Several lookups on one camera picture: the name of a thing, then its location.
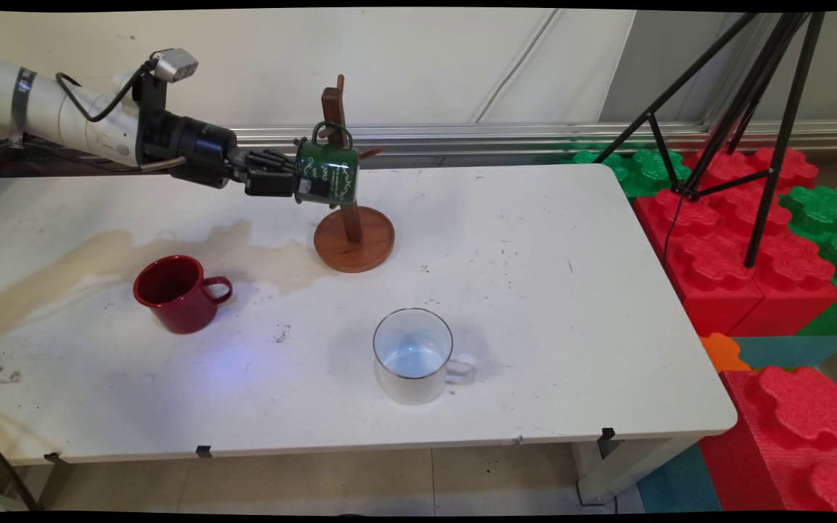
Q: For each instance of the teal foam floor mat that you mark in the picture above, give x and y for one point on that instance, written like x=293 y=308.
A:
x=680 y=483

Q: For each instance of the white table leg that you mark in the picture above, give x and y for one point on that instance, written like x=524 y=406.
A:
x=622 y=468

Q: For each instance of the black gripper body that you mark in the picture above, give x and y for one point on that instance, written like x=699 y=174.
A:
x=193 y=149

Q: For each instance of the black tripod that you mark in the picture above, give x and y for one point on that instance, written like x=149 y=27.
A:
x=767 y=87

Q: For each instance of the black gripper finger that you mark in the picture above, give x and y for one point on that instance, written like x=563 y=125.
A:
x=269 y=160
x=269 y=184

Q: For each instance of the red mug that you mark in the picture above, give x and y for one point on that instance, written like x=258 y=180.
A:
x=179 y=294

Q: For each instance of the large red foam block stack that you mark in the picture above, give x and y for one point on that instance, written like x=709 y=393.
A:
x=716 y=261

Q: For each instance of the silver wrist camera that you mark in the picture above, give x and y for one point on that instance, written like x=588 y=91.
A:
x=175 y=65

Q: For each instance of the wooden mug tree stand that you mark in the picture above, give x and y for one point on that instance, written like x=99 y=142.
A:
x=354 y=240

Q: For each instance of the aluminium rail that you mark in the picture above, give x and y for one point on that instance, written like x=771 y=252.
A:
x=462 y=138

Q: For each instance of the white enamel mug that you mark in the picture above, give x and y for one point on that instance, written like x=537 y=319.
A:
x=413 y=359

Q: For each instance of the orange foam piece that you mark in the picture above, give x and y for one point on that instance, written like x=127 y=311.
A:
x=722 y=352

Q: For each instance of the green foam block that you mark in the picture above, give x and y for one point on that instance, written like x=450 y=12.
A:
x=644 y=171
x=829 y=218

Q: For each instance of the green enamel mug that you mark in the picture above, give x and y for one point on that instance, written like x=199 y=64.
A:
x=328 y=174

